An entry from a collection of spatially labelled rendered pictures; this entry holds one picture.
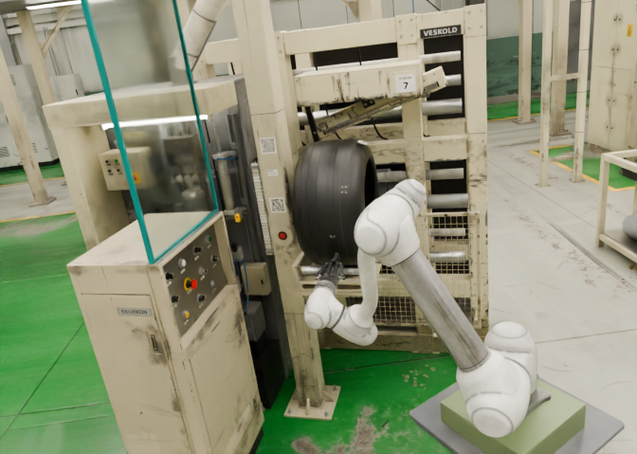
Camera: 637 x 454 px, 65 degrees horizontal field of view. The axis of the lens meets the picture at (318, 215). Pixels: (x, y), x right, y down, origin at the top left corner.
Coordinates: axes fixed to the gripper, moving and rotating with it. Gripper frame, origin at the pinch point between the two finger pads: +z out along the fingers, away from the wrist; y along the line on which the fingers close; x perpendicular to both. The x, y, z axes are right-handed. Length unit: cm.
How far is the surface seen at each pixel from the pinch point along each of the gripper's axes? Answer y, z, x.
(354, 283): -4.4, 9.3, 19.7
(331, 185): -0.6, 9.8, -31.1
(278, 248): 34.7, 21.2, 7.2
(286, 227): 28.4, 22.8, -4.1
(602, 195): -164, 225, 90
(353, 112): -2, 68, -44
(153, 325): 59, -52, -6
